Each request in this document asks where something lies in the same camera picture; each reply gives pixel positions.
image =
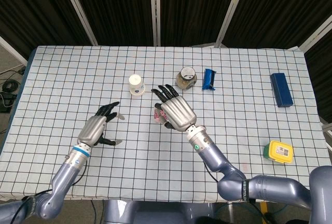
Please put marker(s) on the black folding screen panel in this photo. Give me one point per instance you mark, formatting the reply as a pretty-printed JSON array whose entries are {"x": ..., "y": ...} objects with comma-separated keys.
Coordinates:
[
  {"x": 39, "y": 6},
  {"x": 323, "y": 78},
  {"x": 194, "y": 6},
  {"x": 116, "y": 6},
  {"x": 280, "y": 6}
]

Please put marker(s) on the dark blue rectangular box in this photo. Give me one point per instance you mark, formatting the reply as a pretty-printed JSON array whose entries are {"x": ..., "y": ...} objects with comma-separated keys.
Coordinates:
[{"x": 281, "y": 90}]

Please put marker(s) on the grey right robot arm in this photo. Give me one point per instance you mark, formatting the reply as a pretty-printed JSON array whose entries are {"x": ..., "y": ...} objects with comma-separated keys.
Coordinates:
[{"x": 233, "y": 177}]

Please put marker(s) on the black power adapter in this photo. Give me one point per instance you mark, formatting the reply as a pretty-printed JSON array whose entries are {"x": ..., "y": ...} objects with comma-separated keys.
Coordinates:
[{"x": 6, "y": 100}]

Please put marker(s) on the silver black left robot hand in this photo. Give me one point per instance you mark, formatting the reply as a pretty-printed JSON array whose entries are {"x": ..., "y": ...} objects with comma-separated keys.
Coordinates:
[{"x": 92, "y": 130}]

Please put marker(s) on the grey robot torso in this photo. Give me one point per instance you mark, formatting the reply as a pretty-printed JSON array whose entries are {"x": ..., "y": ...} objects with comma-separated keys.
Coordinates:
[{"x": 155, "y": 213}]

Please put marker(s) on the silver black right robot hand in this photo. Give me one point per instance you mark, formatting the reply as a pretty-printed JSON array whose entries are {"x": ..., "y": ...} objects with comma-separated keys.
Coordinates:
[{"x": 179, "y": 112}]

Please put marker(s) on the blue checked tablecloth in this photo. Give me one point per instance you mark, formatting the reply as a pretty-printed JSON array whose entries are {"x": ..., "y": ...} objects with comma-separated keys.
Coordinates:
[{"x": 129, "y": 172}]

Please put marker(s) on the blue snack packet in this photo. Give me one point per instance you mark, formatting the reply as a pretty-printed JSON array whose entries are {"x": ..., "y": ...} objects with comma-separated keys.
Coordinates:
[{"x": 208, "y": 80}]

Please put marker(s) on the yellow lidded green container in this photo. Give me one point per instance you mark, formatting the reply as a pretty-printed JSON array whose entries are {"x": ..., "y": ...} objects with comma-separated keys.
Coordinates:
[{"x": 280, "y": 151}]

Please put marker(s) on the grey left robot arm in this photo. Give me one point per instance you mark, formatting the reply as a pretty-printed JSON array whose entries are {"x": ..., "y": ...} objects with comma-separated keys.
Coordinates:
[{"x": 64, "y": 177}]

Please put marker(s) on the round seed jar black lid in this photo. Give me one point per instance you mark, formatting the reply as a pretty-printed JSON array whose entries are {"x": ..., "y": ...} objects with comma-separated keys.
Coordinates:
[{"x": 185, "y": 78}]

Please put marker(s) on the white cup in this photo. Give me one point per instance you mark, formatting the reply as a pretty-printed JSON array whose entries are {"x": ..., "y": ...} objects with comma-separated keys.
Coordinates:
[{"x": 136, "y": 85}]

